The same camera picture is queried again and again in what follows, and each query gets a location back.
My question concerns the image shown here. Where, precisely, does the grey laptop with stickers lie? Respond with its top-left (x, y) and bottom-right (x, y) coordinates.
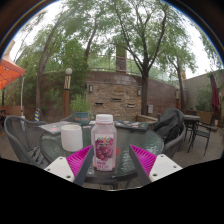
top-left (39, 120), bottom-right (82, 136)

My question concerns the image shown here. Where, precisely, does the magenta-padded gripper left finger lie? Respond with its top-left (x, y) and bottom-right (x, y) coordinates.
top-left (43, 144), bottom-right (96, 187)

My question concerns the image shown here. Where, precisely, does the potted plant in teal pot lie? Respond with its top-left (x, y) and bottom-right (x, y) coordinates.
top-left (69, 93), bottom-right (93, 126)

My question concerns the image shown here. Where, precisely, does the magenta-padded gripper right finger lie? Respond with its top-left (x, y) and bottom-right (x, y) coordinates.
top-left (128, 144), bottom-right (184, 187)

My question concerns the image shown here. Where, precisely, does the orange patio umbrella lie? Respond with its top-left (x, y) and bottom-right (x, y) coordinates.
top-left (0, 57), bottom-right (27, 91)

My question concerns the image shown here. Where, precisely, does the dark round patio table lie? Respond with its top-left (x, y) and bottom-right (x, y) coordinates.
top-left (182, 114), bottom-right (202, 135)

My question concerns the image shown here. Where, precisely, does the black laptop with stickers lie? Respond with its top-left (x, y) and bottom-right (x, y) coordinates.
top-left (113, 119), bottom-right (150, 132)

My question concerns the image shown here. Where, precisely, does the white ceramic cup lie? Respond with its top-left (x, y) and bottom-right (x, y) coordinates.
top-left (60, 124), bottom-right (84, 153)

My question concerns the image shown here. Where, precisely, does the closed maroon patio umbrella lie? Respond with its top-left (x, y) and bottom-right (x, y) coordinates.
top-left (208, 71), bottom-right (221, 126)

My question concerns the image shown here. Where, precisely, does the dark metal patio chair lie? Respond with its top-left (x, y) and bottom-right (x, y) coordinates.
top-left (186, 121), bottom-right (218, 157)

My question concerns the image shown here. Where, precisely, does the pink juice bottle white cap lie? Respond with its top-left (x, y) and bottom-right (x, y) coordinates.
top-left (90, 113), bottom-right (118, 173)

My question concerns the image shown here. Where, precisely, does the blue yellow striped bollard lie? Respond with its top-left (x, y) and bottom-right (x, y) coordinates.
top-left (34, 107), bottom-right (41, 123)

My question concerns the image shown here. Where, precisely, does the wooden lamp post white globe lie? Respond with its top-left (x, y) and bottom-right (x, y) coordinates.
top-left (62, 67), bottom-right (74, 120)

